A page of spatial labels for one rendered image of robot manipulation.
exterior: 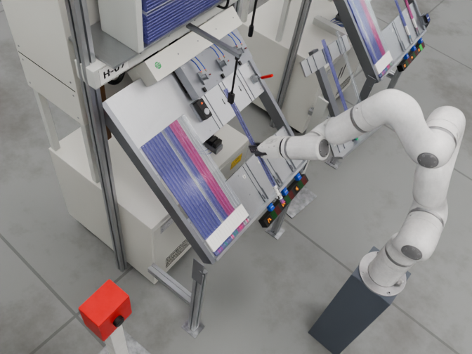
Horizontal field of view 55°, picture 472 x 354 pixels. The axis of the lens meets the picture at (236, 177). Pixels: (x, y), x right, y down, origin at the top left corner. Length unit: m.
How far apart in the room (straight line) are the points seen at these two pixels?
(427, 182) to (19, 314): 1.97
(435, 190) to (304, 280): 1.32
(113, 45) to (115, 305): 0.84
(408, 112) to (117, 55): 0.85
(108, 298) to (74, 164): 0.75
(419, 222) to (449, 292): 1.38
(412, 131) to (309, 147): 0.38
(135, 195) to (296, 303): 1.07
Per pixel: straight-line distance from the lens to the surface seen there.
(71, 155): 2.20
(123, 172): 2.11
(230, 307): 2.47
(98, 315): 1.62
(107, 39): 1.51
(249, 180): 1.88
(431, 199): 1.48
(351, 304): 2.04
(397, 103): 1.32
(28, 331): 2.51
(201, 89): 1.72
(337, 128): 1.43
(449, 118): 1.36
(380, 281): 1.87
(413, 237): 1.55
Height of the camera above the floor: 2.29
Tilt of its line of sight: 52 degrees down
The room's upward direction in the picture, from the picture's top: 11 degrees clockwise
